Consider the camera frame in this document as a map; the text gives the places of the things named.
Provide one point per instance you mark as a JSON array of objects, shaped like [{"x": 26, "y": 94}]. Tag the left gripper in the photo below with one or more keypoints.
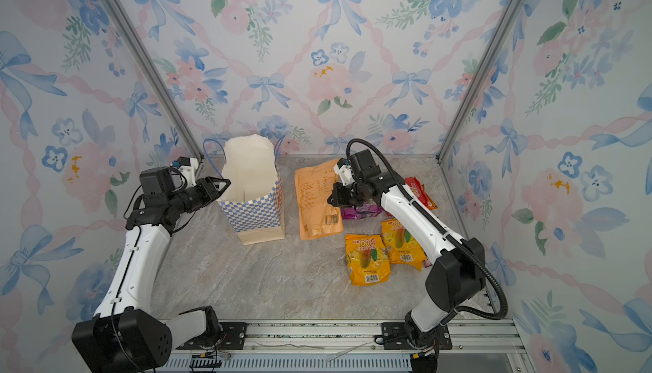
[{"x": 210, "y": 190}]

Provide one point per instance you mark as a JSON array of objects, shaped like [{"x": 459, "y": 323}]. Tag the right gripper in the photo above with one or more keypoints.
[{"x": 340, "y": 200}]

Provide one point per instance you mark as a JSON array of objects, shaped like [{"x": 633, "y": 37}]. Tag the purple grape candy bag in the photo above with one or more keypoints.
[{"x": 367, "y": 210}]

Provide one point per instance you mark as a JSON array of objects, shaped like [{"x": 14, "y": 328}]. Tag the blue checkered paper bag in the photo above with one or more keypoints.
[{"x": 253, "y": 203}]

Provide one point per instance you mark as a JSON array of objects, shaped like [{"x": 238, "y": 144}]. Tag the orange kraft snack pouch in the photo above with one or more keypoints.
[{"x": 313, "y": 186}]

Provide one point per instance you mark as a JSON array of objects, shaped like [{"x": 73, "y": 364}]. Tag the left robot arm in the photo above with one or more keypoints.
[{"x": 122, "y": 335}]

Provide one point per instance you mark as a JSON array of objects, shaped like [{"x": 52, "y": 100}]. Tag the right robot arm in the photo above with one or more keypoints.
[{"x": 456, "y": 274}]

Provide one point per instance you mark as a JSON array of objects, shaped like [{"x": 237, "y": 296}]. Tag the red fruit candy bag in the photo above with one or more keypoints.
[{"x": 419, "y": 191}]

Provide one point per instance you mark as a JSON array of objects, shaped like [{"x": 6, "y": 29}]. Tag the yellow mango candy bag right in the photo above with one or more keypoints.
[{"x": 401, "y": 246}]

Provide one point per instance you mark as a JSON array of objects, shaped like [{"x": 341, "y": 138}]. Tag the yellow mango candy bag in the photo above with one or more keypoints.
[
  {"x": 401, "y": 246},
  {"x": 367, "y": 260}
]

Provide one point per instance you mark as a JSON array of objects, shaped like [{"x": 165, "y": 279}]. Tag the yellow mango candy bag front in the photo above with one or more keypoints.
[{"x": 367, "y": 260}]

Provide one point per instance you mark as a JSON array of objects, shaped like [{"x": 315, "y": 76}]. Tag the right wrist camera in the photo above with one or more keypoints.
[{"x": 344, "y": 172}]

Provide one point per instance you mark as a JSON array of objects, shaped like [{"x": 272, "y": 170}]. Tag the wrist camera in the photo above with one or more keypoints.
[
  {"x": 188, "y": 166},
  {"x": 344, "y": 172}
]

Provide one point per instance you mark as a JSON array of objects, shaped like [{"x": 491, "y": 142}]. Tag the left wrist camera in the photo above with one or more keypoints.
[{"x": 188, "y": 166}]

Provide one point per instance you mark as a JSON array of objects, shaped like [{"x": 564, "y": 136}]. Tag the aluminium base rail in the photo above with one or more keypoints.
[{"x": 353, "y": 346}]

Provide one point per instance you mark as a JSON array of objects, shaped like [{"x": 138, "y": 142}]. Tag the left aluminium corner post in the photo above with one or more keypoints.
[{"x": 146, "y": 64}]

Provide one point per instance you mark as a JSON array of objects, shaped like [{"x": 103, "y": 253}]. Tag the aluminium corner post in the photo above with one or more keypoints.
[
  {"x": 146, "y": 64},
  {"x": 494, "y": 47}
]

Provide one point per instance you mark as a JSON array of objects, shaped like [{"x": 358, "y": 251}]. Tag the right aluminium corner post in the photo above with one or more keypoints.
[{"x": 494, "y": 47}]

